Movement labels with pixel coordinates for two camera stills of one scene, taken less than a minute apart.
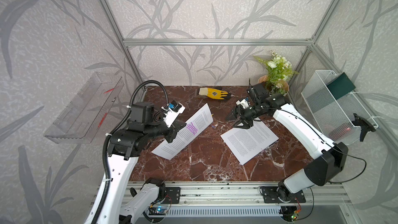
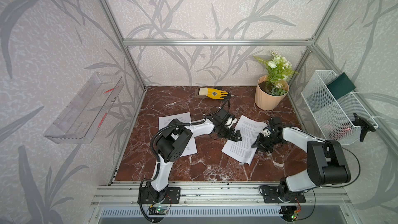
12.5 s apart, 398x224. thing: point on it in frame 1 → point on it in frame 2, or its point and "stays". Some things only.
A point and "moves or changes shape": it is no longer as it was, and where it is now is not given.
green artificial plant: x=279 y=70 stays
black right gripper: x=244 y=123 → x=258 y=142
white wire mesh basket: x=335 y=117 stays
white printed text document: x=246 y=143 moves or changes shape
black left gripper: x=175 y=126 → x=230 y=137
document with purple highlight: x=196 y=125 moves or changes shape
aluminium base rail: x=249 y=194 stays
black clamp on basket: x=366 y=126 stays
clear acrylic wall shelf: x=80 y=121 stays
